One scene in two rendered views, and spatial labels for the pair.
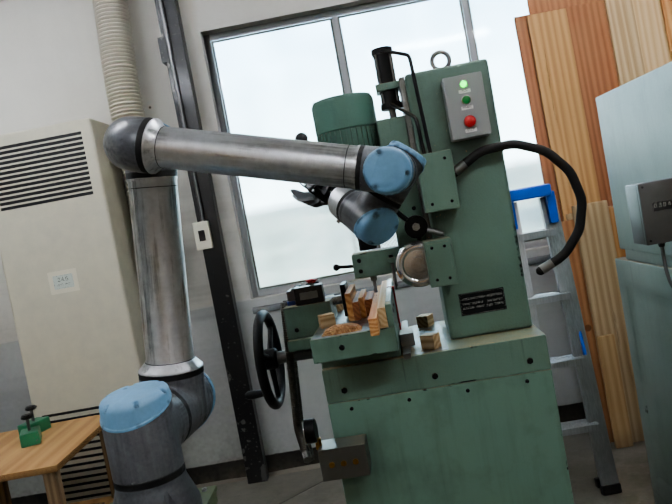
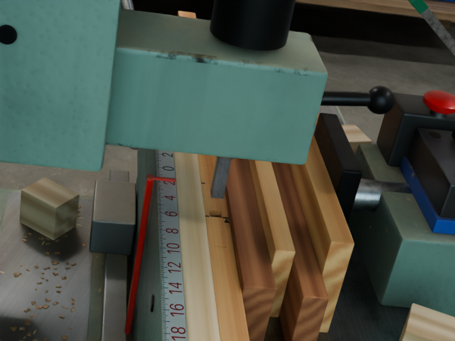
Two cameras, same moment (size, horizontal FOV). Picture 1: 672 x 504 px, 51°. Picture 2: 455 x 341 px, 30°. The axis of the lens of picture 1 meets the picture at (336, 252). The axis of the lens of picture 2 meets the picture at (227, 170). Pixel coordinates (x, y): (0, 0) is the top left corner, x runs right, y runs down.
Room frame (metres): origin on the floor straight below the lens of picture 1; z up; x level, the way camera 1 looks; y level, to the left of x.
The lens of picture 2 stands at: (2.51, -0.24, 1.27)
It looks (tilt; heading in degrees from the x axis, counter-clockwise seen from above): 30 degrees down; 164
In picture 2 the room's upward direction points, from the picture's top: 11 degrees clockwise
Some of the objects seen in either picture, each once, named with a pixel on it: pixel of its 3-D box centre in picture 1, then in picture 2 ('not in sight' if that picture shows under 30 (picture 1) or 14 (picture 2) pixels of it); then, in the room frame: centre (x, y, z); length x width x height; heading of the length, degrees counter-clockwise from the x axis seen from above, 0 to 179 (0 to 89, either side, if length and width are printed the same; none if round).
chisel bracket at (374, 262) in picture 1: (378, 264); (206, 95); (2.00, -0.11, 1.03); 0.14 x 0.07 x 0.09; 85
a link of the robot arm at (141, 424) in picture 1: (142, 428); not in sight; (1.48, 0.47, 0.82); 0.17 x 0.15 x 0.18; 169
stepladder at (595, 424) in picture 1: (553, 337); not in sight; (2.65, -0.75, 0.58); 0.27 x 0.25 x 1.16; 176
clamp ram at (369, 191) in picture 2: (335, 300); (363, 195); (2.00, 0.03, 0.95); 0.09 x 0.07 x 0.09; 175
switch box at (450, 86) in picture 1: (465, 107); not in sight; (1.83, -0.40, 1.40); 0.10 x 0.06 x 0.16; 85
